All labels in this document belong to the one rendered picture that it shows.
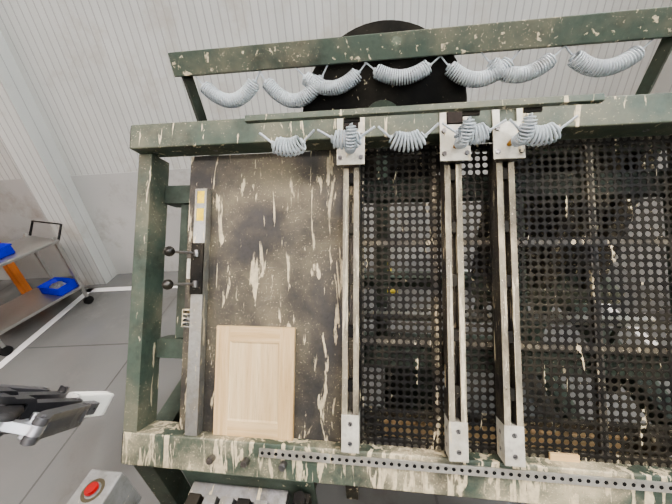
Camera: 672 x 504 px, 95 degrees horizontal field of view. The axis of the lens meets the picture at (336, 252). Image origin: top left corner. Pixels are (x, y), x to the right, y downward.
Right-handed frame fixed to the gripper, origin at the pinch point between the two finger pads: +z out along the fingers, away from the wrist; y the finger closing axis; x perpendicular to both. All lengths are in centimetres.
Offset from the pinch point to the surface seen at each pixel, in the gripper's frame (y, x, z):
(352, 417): -38, -4, 73
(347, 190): -16, -76, 47
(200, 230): 37, -50, 60
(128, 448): 40, 33, 89
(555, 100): -69, -101, 18
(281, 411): -13, 3, 81
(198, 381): 21, 2, 79
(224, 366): 13, -6, 78
